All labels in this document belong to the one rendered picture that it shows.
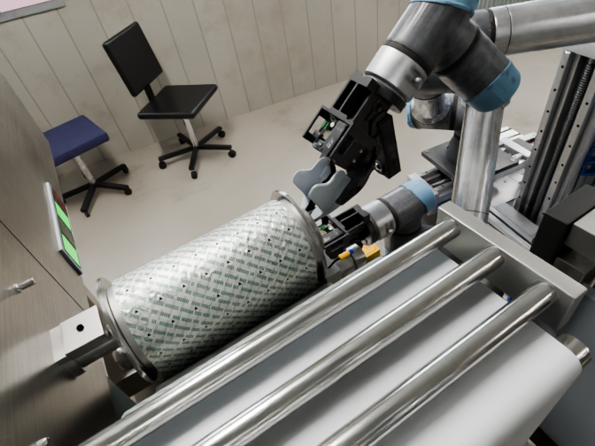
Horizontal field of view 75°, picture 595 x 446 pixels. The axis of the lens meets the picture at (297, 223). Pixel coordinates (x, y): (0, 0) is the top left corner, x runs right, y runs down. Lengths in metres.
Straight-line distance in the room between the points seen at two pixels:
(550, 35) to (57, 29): 3.05
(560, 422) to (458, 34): 0.45
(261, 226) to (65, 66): 3.02
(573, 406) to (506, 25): 0.53
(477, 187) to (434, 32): 0.39
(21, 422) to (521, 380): 0.37
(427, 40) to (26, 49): 3.09
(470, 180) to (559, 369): 0.63
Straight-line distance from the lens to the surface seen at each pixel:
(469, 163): 0.87
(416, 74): 0.56
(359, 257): 0.61
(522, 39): 0.75
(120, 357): 0.79
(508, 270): 0.28
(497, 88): 0.63
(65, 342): 0.54
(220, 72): 3.52
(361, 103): 0.55
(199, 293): 0.49
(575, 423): 0.50
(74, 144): 2.94
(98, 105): 3.52
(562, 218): 0.34
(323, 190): 0.55
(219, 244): 0.50
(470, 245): 0.29
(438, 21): 0.57
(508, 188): 1.51
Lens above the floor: 1.66
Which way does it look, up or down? 43 degrees down
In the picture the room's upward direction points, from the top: 11 degrees counter-clockwise
